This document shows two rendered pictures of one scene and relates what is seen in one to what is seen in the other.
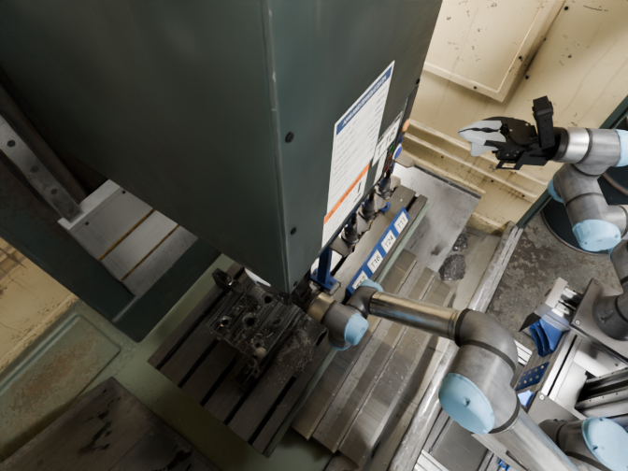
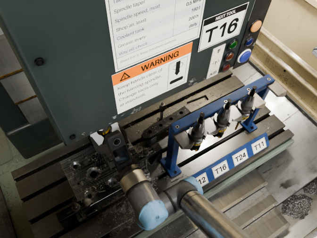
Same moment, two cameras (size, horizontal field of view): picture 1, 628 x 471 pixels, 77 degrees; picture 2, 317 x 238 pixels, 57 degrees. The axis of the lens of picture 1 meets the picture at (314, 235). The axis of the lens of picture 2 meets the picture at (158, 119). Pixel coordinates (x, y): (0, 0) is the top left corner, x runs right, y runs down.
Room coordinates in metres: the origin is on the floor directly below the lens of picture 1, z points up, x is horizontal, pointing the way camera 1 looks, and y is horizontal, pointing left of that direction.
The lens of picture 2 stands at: (0.13, -0.21, 2.07)
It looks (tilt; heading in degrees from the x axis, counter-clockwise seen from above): 56 degrees down; 25
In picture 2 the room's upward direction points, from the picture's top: 2 degrees clockwise
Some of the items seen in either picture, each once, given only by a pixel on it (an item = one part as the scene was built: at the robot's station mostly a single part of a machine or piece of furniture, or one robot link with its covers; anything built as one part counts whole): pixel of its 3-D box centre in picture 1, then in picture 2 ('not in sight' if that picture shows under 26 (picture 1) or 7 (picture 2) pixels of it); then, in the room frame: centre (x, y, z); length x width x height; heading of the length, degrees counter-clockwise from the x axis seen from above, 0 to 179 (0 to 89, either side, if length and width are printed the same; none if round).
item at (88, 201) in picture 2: (251, 367); (76, 211); (0.28, 0.18, 0.97); 0.13 x 0.03 x 0.15; 148
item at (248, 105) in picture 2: (386, 181); (249, 99); (0.85, -0.23, 1.26); 0.04 x 0.04 x 0.07
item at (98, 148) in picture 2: (272, 284); (102, 145); (0.43, 0.11, 1.31); 0.09 x 0.05 x 0.02; 72
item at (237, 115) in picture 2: (376, 201); (234, 113); (0.80, -0.21, 1.21); 0.07 x 0.05 x 0.01; 58
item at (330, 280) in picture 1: (324, 262); (172, 150); (0.64, -0.04, 1.05); 0.10 x 0.05 x 0.30; 58
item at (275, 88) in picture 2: (405, 161); (278, 89); (0.99, -0.32, 1.21); 0.07 x 0.05 x 0.01; 58
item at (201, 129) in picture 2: (352, 227); (199, 126); (0.66, -0.12, 1.26); 0.04 x 0.04 x 0.07
